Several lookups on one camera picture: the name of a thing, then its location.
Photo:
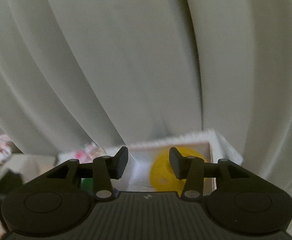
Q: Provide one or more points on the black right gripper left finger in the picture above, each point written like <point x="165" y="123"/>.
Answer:
<point x="102" y="170"/>

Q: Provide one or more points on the beige curtain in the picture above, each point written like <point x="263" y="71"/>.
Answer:
<point x="124" y="71"/>

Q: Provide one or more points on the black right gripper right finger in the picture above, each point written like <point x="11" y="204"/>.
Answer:
<point x="194" y="170"/>

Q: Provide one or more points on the green capped bottle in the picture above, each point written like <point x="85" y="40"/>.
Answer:
<point x="87" y="185"/>

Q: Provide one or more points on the yellow plush toy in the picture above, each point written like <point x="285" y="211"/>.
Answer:
<point x="162" y="177"/>

